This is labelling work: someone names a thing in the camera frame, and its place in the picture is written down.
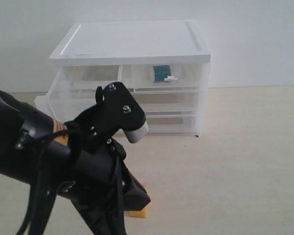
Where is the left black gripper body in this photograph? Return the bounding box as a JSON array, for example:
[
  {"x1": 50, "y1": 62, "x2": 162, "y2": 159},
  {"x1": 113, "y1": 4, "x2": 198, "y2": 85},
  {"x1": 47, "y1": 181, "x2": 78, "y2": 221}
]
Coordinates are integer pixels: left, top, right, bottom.
[{"x1": 56, "y1": 107, "x2": 143, "y2": 235}]

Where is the yellow sponge block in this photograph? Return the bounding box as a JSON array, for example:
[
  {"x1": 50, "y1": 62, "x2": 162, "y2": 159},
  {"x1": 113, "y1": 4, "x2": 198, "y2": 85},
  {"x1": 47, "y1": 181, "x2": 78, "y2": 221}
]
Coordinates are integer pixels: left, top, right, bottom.
[{"x1": 128, "y1": 185, "x2": 151, "y2": 218}]

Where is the teal bottle white cap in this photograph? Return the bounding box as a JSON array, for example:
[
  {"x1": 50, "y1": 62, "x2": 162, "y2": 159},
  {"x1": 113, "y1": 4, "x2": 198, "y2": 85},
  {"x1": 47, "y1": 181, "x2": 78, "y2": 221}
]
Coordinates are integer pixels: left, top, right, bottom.
[{"x1": 148, "y1": 65, "x2": 182, "y2": 83}]

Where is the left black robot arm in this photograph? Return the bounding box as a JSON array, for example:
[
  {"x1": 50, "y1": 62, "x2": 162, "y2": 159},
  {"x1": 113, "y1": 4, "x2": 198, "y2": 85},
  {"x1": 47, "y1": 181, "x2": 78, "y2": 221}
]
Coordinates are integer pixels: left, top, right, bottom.
[{"x1": 0, "y1": 82, "x2": 151, "y2": 235}]

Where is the bottom wide clear drawer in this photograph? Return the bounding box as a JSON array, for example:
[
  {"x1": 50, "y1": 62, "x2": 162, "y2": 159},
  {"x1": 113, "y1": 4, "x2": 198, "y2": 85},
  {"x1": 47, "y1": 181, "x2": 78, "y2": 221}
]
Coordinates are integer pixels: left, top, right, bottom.
[{"x1": 147, "y1": 115, "x2": 201, "y2": 135}]

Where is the wide clear drawer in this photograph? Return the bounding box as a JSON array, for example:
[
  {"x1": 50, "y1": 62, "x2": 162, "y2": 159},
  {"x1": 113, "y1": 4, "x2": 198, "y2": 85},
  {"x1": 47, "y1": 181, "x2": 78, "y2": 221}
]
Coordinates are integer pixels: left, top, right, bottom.
[
  {"x1": 147, "y1": 115, "x2": 201, "y2": 135},
  {"x1": 132, "y1": 92, "x2": 206, "y2": 113}
]

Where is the middle wide clear drawer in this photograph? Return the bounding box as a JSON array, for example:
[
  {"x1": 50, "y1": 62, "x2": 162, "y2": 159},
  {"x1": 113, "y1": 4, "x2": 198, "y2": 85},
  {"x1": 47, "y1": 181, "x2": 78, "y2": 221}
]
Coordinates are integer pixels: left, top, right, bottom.
[{"x1": 132, "y1": 92, "x2": 206, "y2": 113}]

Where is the white plastic drawer cabinet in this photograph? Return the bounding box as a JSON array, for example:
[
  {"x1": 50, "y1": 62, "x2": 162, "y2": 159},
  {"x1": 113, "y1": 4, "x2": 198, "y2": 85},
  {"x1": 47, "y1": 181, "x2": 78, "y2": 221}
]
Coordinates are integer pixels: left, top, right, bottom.
[{"x1": 49, "y1": 20, "x2": 212, "y2": 135}]

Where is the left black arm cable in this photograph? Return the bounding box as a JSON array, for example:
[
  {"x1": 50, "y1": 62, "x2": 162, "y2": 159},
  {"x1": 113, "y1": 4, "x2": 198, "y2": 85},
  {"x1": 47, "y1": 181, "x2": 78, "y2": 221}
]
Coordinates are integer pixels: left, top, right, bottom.
[{"x1": 14, "y1": 122, "x2": 128, "y2": 235}]

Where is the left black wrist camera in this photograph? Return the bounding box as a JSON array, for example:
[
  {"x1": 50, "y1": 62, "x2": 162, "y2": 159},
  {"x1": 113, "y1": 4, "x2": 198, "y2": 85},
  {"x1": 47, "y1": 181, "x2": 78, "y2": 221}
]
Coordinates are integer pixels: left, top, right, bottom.
[{"x1": 95, "y1": 82, "x2": 148, "y2": 143}]

